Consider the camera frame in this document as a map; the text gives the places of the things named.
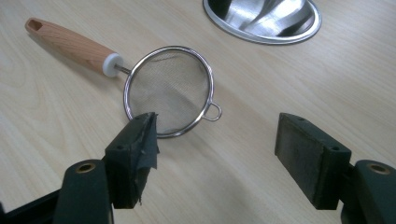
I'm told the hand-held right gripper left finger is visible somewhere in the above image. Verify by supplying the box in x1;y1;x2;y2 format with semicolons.
103;111;161;210

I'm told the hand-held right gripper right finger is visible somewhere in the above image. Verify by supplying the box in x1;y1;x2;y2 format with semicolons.
274;112;353;211

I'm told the wooden-handled mesh strainer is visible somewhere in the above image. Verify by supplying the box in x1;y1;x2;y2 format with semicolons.
24;17;223;139

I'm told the stainless steel bowl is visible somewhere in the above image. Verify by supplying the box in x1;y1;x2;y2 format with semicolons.
202;0;323;45

